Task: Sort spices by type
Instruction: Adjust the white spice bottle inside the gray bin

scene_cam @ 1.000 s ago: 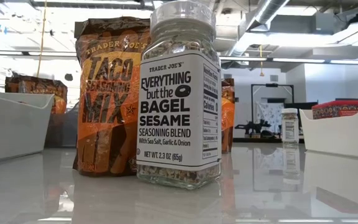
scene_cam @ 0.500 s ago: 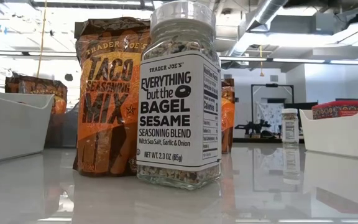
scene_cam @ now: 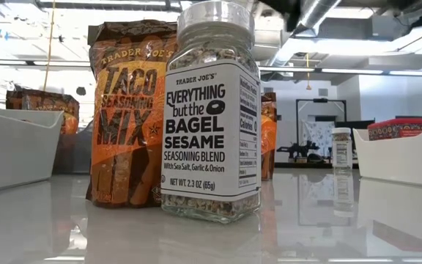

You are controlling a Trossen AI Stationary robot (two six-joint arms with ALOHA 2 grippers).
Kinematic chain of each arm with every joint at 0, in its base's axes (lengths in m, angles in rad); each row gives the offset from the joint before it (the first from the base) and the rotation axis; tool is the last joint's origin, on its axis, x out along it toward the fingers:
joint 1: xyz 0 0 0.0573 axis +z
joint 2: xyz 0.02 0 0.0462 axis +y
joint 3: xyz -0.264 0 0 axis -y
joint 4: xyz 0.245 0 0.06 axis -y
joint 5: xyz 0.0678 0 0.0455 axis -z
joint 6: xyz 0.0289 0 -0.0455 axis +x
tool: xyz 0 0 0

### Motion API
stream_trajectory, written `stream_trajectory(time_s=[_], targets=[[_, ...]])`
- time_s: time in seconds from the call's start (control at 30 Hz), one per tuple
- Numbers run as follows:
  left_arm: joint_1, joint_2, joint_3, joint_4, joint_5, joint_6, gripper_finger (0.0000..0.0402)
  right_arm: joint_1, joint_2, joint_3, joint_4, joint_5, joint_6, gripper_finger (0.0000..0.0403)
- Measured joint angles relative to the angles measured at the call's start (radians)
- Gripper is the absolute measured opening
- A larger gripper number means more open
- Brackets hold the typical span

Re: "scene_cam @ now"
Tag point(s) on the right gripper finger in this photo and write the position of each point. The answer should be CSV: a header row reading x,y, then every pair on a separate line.
x,y
288,11

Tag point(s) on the white-lid bagel seasoning jar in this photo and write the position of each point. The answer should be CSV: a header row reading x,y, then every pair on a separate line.
x,y
211,128
341,150

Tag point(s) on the orange taco seasoning packet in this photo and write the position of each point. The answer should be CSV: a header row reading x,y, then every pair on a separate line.
x,y
126,128
269,135
50,100
13,99

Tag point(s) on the light grey plastic bin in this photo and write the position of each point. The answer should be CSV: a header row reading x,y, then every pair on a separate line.
x,y
13,154

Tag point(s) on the ceiling light strip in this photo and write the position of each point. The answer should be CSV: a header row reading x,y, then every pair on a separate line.
x,y
350,70

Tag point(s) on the black monitor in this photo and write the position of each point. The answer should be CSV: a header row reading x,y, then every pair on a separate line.
x,y
357,126

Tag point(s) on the black robot figure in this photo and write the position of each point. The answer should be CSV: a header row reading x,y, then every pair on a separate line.
x,y
299,149

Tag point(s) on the white plastic bin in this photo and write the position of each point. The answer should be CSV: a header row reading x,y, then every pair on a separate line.
x,y
398,161

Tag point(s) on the small black round object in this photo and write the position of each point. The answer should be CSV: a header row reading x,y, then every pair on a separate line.
x,y
81,91

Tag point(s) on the silver ventilation duct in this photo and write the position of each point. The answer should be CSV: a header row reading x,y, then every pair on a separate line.
x,y
317,14

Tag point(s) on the black metal frame stand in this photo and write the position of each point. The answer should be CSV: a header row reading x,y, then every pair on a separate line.
x,y
321,100

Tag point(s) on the black metal rig frame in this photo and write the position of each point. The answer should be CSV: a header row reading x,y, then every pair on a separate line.
x,y
306,165

